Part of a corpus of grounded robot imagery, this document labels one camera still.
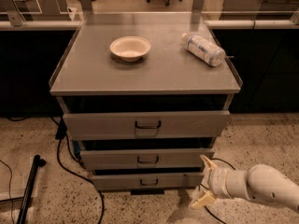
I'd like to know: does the black metal stand bar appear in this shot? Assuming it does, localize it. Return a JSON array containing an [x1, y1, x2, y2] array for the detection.
[[17, 155, 46, 224]]

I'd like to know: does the black floor cable right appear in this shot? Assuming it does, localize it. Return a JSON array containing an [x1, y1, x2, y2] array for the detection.
[[198, 158, 240, 224]]

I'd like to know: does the black floor cable left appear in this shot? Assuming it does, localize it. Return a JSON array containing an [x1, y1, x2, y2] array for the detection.
[[50, 115, 106, 224]]

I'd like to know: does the white paper bowl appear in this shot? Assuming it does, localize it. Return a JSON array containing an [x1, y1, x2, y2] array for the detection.
[[110, 36, 151, 62]]

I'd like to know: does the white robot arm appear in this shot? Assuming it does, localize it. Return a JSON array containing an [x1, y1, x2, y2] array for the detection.
[[191, 155, 299, 213]]

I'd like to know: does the grey metal drawer cabinet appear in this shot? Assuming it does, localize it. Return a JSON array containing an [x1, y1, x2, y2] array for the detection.
[[49, 11, 244, 196]]

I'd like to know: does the white horizontal rail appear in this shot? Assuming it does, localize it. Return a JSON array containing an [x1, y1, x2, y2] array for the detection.
[[0, 20, 299, 31]]

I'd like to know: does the grey bottom drawer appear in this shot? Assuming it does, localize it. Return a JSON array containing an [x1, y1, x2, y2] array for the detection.
[[92, 172, 204, 191]]

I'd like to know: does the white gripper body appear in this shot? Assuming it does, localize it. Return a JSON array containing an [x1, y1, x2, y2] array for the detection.
[[207, 167, 249, 199]]

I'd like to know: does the clear plastic water bottle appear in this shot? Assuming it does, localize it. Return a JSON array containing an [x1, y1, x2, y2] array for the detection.
[[181, 33, 226, 67]]

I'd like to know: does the grey middle drawer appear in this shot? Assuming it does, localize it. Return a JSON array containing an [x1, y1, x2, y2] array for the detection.
[[80, 148, 214, 170]]

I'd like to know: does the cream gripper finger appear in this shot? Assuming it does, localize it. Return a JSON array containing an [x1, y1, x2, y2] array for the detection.
[[191, 191, 217, 209], [200, 155, 217, 172]]

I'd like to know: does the black floor cable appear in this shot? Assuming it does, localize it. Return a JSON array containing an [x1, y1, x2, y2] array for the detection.
[[198, 158, 240, 224], [50, 115, 106, 224]]

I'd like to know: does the thin black cable far left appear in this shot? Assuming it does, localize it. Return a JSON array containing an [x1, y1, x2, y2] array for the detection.
[[0, 159, 16, 224]]

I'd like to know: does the grey drawer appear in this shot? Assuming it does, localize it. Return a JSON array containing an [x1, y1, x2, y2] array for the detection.
[[64, 111, 230, 141], [92, 172, 204, 191], [80, 148, 214, 170]]

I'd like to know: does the grey top drawer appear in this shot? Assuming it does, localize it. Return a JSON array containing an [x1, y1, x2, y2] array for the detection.
[[64, 111, 230, 141]]

